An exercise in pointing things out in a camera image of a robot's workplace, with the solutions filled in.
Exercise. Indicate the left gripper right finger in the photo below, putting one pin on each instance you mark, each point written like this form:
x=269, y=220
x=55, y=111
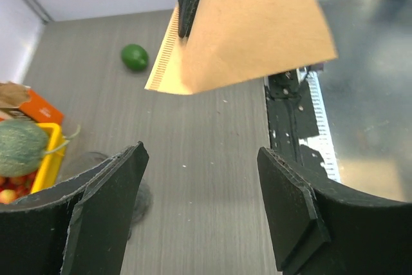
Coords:
x=319, y=226

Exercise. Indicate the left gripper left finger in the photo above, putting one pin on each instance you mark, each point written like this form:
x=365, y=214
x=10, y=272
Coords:
x=79, y=226

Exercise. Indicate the grey transparent glass server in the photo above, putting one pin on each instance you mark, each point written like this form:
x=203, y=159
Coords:
x=140, y=199

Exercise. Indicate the brown paper coffee filter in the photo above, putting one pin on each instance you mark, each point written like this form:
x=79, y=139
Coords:
x=233, y=41

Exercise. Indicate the orange filter box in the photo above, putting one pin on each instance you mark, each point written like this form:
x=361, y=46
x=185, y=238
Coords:
x=35, y=109

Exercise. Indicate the yellow plastic tray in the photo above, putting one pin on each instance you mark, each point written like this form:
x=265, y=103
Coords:
x=50, y=165

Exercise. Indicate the red lychee cluster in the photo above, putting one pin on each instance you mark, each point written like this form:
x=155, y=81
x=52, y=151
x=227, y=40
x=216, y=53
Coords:
x=13, y=188

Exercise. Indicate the green ball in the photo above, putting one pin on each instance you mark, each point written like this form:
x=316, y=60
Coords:
x=134, y=57

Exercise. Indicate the green netted melon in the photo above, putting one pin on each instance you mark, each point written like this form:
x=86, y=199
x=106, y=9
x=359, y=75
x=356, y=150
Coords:
x=24, y=145

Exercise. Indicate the slotted cable duct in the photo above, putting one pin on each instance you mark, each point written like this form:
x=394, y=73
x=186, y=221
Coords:
x=323, y=141

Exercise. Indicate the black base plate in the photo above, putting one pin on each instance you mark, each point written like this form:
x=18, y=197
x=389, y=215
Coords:
x=291, y=118

